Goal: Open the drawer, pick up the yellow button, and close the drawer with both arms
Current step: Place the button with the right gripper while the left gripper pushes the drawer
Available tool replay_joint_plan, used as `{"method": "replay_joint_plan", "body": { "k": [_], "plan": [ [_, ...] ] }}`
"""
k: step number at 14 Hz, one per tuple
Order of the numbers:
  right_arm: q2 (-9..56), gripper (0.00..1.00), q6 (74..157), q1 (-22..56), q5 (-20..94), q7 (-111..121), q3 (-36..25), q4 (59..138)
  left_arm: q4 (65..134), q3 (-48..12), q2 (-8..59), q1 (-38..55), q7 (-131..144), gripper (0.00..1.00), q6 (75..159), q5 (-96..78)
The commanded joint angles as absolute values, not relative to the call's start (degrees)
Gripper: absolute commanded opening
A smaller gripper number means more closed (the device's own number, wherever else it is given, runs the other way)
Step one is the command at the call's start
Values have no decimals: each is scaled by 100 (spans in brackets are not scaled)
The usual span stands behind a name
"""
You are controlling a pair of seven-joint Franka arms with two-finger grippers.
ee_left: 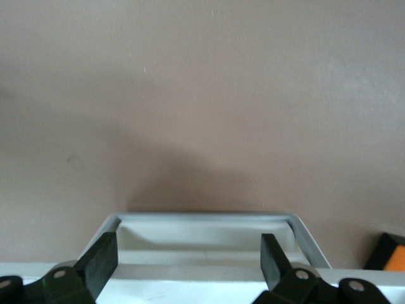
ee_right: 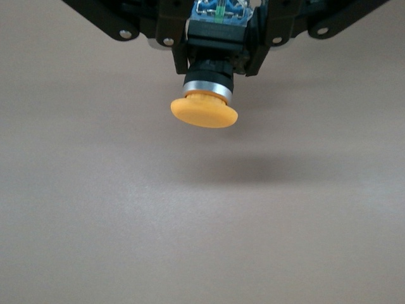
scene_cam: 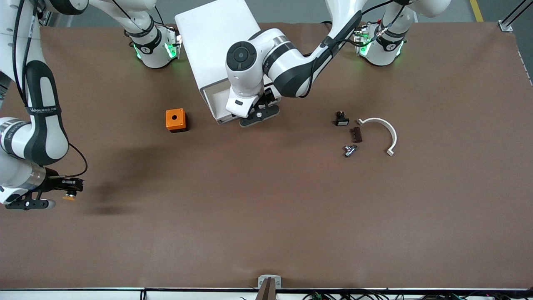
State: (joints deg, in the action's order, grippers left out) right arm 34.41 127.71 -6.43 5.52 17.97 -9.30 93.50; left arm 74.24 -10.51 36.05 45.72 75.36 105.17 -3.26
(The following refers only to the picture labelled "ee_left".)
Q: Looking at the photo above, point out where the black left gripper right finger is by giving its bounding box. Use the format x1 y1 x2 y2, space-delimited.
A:
252 233 390 304

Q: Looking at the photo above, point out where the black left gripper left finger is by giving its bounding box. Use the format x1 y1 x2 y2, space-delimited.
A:
0 232 118 304

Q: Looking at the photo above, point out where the white plastic drawer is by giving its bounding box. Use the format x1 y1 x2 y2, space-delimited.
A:
75 212 333 270

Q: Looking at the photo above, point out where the white drawer cabinet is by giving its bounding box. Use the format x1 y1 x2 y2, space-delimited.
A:
0 262 405 304

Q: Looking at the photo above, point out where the orange button enclosure box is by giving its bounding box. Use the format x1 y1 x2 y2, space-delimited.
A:
362 232 405 272

